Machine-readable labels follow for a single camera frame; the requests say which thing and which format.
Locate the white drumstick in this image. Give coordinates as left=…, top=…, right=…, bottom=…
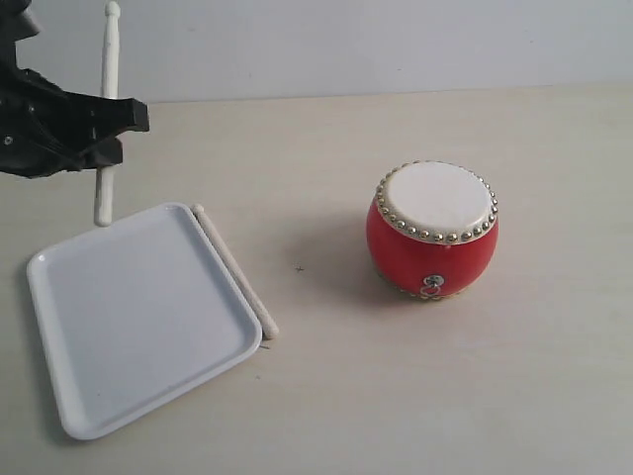
left=93, top=1, right=121, bottom=228
left=191, top=204, right=280, bottom=340

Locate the small red drum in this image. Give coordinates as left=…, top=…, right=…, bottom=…
left=365, top=160, right=499, bottom=301

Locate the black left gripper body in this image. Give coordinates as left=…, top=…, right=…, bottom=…
left=1, top=1, right=94, bottom=178

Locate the white plastic tray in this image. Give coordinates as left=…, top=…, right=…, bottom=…
left=27, top=203, right=263, bottom=440

